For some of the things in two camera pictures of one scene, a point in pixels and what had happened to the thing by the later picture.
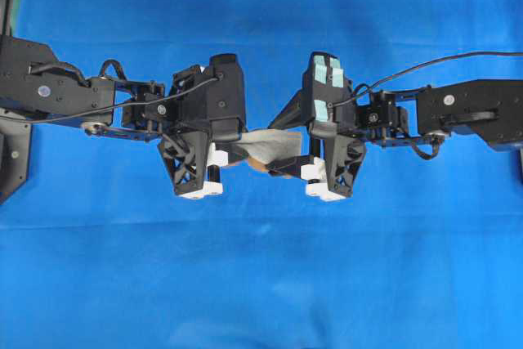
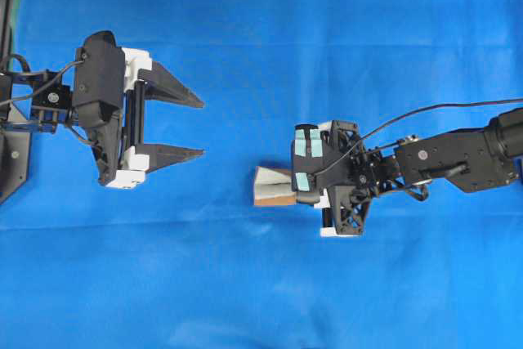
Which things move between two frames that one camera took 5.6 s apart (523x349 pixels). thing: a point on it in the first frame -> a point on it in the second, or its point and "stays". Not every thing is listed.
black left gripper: x=194 y=167 -> x=110 y=108
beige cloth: x=263 y=146 -> x=273 y=186
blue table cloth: x=426 y=253 stays
